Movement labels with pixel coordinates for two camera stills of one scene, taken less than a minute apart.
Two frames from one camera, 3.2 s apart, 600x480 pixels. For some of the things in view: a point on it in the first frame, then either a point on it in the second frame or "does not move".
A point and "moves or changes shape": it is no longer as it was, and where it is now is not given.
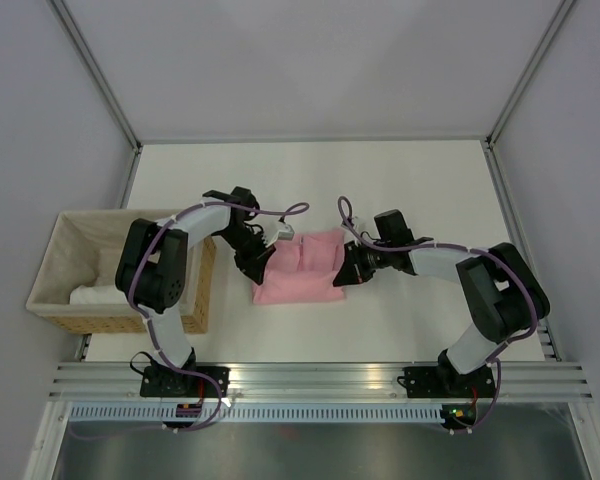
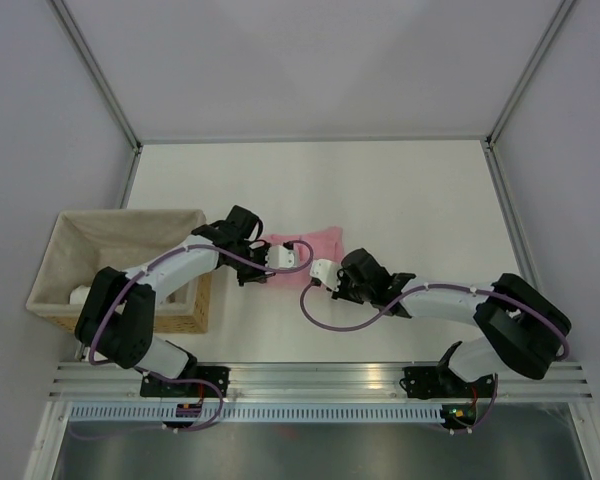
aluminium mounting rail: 312,381 does not move
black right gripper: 353,269 -> 342,275
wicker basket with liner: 75,288 does not move
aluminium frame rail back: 311,139 does not move
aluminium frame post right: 561,14 does not move
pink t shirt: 302,269 moves or changes shape
